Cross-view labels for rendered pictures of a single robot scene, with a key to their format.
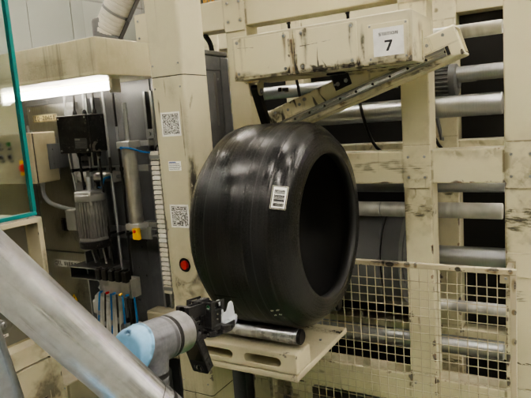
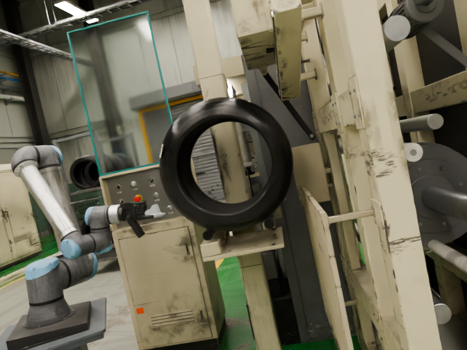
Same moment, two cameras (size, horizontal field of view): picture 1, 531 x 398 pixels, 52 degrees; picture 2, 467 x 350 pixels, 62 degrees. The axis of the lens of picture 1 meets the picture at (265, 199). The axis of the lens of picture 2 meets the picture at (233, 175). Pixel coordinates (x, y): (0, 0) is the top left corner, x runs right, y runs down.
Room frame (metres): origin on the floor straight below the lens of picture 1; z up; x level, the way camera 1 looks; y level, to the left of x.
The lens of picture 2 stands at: (0.91, -1.70, 1.23)
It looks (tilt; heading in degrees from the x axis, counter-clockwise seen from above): 3 degrees down; 66
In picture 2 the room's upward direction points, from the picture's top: 12 degrees counter-clockwise
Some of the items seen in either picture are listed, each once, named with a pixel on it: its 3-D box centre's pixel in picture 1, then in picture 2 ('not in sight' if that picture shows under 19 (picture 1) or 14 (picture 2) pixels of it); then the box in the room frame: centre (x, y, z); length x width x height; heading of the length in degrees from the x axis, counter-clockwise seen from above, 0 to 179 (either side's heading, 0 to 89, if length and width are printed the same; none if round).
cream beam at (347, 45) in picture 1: (329, 51); (267, 34); (1.84, -0.25, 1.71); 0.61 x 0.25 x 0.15; 60
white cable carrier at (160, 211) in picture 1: (167, 222); not in sight; (1.77, 0.33, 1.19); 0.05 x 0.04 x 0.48; 150
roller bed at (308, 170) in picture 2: not in sight; (308, 173); (2.09, 0.01, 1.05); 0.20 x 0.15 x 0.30; 60
